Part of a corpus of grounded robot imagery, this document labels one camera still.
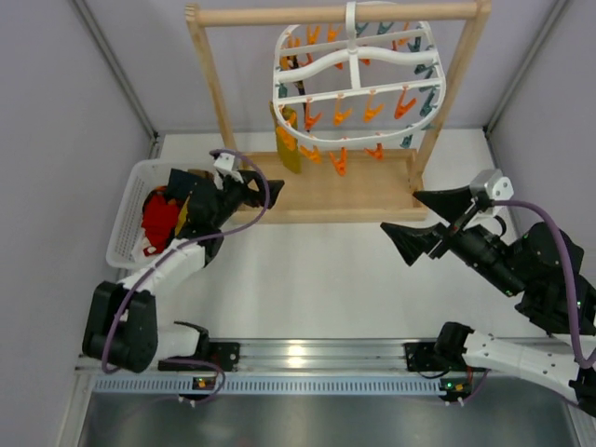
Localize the dark navy sock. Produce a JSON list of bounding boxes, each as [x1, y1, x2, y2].
[[290, 56, 307, 121]]

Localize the white slotted cable duct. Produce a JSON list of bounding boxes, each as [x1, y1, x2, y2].
[[93, 373, 447, 397]]

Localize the pile of socks in basket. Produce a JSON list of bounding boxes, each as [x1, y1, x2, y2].
[[132, 169, 214, 262]]

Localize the red sock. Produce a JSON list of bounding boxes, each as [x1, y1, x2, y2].
[[141, 194, 181, 253]]

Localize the aluminium mounting rail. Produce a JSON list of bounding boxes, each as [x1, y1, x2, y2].
[[74, 337, 583, 376]]

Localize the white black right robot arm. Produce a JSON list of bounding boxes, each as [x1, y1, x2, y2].
[[380, 177, 595, 415]]

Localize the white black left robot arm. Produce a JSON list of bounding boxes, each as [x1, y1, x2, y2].
[[82, 169, 285, 373]]

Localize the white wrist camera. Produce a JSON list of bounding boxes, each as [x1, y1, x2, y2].
[[469, 169, 514, 218], [213, 152, 244, 183]]

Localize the white plastic basket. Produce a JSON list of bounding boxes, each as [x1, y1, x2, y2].
[[105, 159, 214, 270]]

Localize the white round clip hanger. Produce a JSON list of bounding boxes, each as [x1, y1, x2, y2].
[[270, 2, 448, 175]]

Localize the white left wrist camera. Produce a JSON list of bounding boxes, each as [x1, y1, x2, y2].
[[213, 152, 244, 183]]

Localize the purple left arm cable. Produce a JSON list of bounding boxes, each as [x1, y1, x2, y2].
[[101, 148, 271, 406]]

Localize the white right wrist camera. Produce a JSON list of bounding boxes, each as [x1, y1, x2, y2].
[[469, 169, 514, 218]]

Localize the olive yellow sock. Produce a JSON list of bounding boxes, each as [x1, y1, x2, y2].
[[275, 106, 302, 174]]

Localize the wooden hanger rack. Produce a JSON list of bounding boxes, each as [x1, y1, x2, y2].
[[184, 1, 492, 224]]

